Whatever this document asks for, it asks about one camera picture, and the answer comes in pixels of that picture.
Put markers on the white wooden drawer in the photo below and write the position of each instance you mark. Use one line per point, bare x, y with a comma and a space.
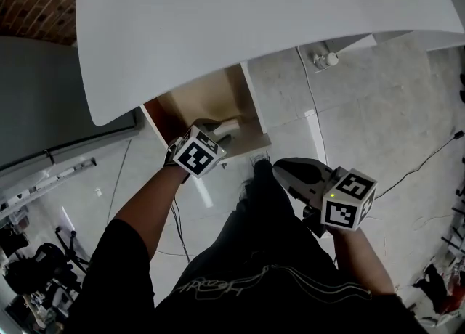
203, 96

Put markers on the small white bottle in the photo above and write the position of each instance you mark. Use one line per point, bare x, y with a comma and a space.
327, 59

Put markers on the person's right forearm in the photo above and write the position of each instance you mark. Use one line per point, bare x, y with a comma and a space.
359, 260

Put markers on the person's left forearm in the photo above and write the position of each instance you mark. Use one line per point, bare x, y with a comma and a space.
145, 209

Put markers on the black and red bag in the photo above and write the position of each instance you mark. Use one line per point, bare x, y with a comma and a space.
441, 289

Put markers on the white metal shelf rack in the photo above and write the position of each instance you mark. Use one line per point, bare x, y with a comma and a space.
43, 183

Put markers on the person's black printed shirt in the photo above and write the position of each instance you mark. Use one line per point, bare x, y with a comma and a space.
254, 307

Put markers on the person's black trouser leg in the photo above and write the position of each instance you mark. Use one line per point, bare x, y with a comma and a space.
261, 209

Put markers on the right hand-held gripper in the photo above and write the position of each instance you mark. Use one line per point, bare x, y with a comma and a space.
312, 180

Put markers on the black tripod stand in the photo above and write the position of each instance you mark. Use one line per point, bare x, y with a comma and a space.
458, 231

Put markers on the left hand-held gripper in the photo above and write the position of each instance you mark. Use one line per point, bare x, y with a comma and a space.
196, 156

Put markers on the black office chair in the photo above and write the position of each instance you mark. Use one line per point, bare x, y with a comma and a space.
40, 263

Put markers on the white desk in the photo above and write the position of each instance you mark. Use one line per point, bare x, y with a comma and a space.
218, 16

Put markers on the small cream object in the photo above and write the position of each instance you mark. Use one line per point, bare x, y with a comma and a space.
229, 124

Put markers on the grey cabinet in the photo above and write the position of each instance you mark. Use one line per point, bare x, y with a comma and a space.
54, 89

